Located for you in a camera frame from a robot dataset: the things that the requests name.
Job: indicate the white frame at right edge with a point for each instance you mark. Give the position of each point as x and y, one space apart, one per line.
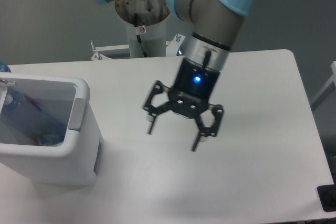
324 91

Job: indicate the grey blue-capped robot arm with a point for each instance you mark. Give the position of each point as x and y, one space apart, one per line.
216 26

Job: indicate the white trash can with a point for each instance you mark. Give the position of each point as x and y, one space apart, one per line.
74 161

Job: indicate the crushed clear plastic bottle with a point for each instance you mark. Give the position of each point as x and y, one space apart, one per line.
40 127

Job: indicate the white right base bracket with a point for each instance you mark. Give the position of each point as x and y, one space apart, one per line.
174 46

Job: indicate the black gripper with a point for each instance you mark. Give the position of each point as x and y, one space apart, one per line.
193 90

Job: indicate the white base bracket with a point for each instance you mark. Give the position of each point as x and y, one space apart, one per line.
174 46
109 52

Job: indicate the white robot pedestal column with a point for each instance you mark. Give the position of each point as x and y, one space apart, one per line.
145 24

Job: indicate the blue object at left edge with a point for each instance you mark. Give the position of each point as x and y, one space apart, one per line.
4 67

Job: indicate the black clamp at table corner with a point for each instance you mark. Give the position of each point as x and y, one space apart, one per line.
327 197

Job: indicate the white left base bracket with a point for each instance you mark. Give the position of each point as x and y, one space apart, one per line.
109 52

